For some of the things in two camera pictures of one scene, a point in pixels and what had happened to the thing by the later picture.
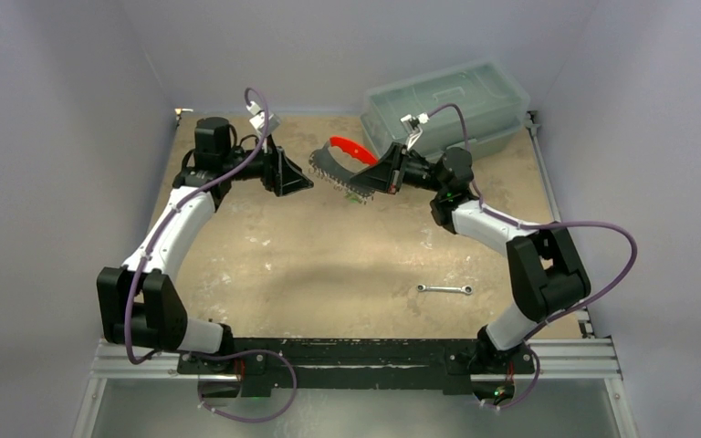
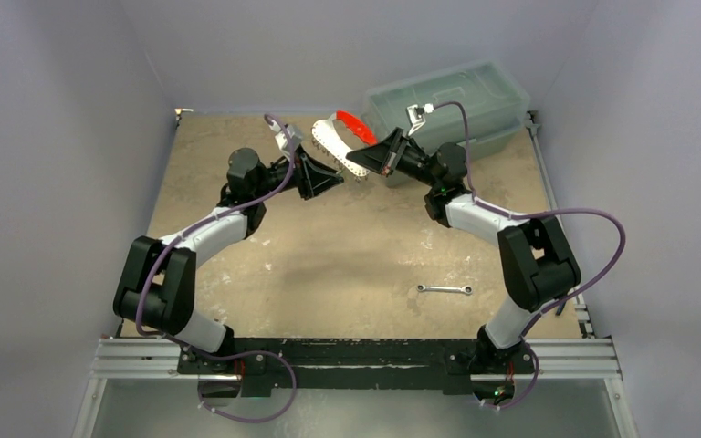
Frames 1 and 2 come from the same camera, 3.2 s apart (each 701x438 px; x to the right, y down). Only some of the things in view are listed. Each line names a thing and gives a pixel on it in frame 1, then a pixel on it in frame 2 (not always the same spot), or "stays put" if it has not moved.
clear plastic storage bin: x=489 y=94 stays put
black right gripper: x=400 y=167 -> x=399 y=154
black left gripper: x=279 y=173 -> x=313 y=177
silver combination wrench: x=465 y=288 stays put
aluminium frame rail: x=577 y=359 stays put
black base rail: x=263 y=365 stays put
